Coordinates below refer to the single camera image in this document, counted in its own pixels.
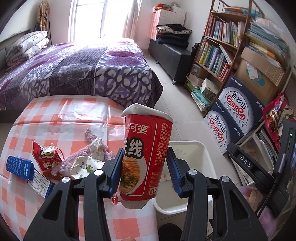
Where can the pink fuzzy cloth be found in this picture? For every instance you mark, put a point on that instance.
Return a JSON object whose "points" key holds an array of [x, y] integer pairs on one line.
{"points": [[78, 154]]}

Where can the row of thick books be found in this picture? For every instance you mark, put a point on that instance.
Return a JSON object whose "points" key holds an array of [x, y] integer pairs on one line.
{"points": [[212, 58]]}

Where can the blue water carton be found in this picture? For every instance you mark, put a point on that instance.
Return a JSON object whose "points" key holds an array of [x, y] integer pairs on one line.
{"points": [[240, 104], [226, 132]]}

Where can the black coat rack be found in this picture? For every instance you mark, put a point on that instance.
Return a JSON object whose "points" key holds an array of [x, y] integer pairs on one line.
{"points": [[47, 27]]}

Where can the black bag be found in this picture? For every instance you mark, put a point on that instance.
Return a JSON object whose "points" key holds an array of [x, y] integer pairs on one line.
{"points": [[195, 48]]}

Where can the row of thin books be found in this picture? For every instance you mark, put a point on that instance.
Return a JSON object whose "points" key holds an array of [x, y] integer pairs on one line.
{"points": [[222, 31]]}

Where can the small pale carton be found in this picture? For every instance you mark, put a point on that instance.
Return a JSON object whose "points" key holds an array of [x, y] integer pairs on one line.
{"points": [[209, 89]]}

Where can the blue white cardboard box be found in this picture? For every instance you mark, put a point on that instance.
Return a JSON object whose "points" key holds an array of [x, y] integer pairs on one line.
{"points": [[20, 166]]}

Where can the bed with purple cover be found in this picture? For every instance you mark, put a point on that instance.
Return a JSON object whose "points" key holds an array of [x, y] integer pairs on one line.
{"points": [[81, 64]]}

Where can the small red wrapper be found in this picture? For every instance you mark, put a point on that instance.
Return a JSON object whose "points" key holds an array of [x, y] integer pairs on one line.
{"points": [[115, 200]]}

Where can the red yellow plush toy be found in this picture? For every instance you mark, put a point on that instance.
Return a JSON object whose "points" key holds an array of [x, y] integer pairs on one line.
{"points": [[163, 6]]}

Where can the pink curtain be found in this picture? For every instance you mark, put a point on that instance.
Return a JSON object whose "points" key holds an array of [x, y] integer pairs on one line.
{"points": [[133, 20]]}

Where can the stack of white pillows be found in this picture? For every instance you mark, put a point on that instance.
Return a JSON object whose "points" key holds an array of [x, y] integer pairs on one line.
{"points": [[25, 46]]}

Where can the black bench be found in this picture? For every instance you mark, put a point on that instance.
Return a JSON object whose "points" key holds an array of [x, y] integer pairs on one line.
{"points": [[171, 58]]}

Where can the stack of flat booklets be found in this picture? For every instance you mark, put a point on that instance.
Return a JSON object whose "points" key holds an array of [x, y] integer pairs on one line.
{"points": [[198, 97]]}

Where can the white plastic bin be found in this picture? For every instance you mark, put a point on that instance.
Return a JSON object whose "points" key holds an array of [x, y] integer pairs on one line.
{"points": [[198, 160]]}

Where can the red snack wrapper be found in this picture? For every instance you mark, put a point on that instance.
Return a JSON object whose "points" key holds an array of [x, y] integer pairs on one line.
{"points": [[44, 160]]}

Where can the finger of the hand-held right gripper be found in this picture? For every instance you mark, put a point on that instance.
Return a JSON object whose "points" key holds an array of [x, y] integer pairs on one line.
{"points": [[231, 150]]}

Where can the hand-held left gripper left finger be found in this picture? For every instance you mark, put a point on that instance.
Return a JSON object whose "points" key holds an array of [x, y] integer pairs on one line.
{"points": [[115, 171]]}

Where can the brown cardboard box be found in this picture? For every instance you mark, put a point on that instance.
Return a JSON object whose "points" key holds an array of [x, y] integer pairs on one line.
{"points": [[256, 76]]}

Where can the floral paper packet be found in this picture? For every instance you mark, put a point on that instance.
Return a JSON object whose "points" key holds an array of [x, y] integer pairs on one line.
{"points": [[83, 166]]}

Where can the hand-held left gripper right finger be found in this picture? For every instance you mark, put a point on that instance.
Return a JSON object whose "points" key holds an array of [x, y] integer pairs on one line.
{"points": [[174, 171]]}

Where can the pile of paper folders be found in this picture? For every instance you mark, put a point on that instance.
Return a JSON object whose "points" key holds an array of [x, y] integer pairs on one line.
{"points": [[266, 37]]}

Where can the stack of dark clothes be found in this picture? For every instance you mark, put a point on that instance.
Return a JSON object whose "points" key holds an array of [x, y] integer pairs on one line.
{"points": [[173, 34]]}

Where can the red printed cloth bag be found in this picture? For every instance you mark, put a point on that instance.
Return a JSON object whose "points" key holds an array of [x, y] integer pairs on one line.
{"points": [[277, 115]]}

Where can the dark round object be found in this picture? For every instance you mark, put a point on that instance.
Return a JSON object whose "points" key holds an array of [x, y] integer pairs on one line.
{"points": [[171, 233]]}

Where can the orange checked tablecloth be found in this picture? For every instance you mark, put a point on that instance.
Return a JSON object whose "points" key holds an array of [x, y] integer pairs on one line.
{"points": [[69, 111]]}

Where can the window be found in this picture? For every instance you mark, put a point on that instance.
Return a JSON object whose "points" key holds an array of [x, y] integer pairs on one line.
{"points": [[99, 16]]}

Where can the pink checked storage box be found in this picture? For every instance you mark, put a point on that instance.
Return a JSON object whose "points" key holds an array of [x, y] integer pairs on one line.
{"points": [[161, 18]]}

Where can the red instant noodle cup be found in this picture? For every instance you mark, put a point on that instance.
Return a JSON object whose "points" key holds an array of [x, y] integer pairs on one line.
{"points": [[143, 148]]}

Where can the wooden bookshelf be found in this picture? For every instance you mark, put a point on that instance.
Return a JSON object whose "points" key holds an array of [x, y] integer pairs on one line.
{"points": [[240, 48]]}

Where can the pile of magazines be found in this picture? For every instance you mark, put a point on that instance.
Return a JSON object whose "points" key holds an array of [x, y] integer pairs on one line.
{"points": [[266, 143]]}

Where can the plaid garment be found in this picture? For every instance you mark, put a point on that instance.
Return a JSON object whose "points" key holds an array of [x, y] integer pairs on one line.
{"points": [[44, 14]]}

